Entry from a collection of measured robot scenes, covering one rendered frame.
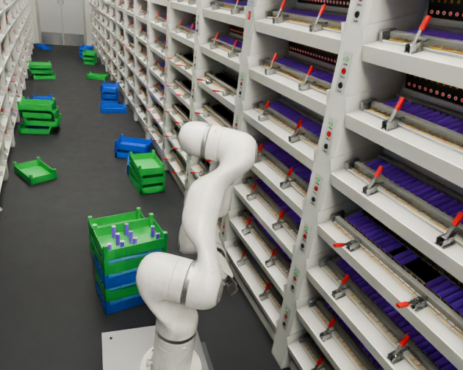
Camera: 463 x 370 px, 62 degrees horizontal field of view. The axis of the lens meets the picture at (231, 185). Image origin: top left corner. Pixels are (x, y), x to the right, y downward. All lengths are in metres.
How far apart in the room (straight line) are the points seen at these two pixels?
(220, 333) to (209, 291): 0.96
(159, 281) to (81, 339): 0.98
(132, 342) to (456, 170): 1.07
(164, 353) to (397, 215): 0.75
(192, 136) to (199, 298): 0.43
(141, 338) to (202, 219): 0.55
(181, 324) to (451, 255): 0.70
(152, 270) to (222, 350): 0.93
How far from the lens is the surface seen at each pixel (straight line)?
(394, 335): 1.34
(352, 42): 1.24
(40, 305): 2.15
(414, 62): 1.08
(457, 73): 1.00
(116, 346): 1.39
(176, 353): 1.19
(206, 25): 2.46
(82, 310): 2.07
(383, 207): 1.15
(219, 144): 1.04
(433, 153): 1.03
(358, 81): 1.24
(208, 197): 1.02
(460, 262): 1.03
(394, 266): 1.22
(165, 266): 1.02
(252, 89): 1.85
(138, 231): 2.00
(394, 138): 1.10
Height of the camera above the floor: 1.43
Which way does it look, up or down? 26 degrees down
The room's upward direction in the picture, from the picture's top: 7 degrees clockwise
